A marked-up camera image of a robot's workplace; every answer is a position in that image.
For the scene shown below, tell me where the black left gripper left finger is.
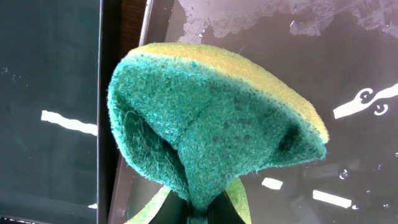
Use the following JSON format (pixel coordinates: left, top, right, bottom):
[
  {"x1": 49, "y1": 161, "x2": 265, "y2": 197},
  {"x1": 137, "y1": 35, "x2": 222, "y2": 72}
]
[{"x1": 149, "y1": 191, "x2": 190, "y2": 224}]

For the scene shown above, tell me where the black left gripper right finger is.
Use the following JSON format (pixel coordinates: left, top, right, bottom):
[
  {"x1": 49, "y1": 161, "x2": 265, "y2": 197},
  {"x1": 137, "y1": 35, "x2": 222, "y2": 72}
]
[{"x1": 207, "y1": 192, "x2": 244, "y2": 224}]

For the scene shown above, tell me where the green and yellow sponge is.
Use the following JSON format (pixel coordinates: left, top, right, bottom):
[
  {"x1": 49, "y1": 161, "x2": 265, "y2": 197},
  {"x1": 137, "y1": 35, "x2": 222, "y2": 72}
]
[{"x1": 107, "y1": 42, "x2": 329, "y2": 223}]

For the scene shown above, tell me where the black water tray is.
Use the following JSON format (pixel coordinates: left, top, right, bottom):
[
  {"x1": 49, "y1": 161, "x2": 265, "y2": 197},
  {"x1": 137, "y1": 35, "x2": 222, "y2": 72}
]
[{"x1": 1, "y1": 0, "x2": 112, "y2": 223}]

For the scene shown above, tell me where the dark grey serving tray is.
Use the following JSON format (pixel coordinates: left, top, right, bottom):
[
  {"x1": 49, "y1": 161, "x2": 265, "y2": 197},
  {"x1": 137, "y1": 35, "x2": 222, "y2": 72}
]
[{"x1": 121, "y1": 0, "x2": 397, "y2": 223}]

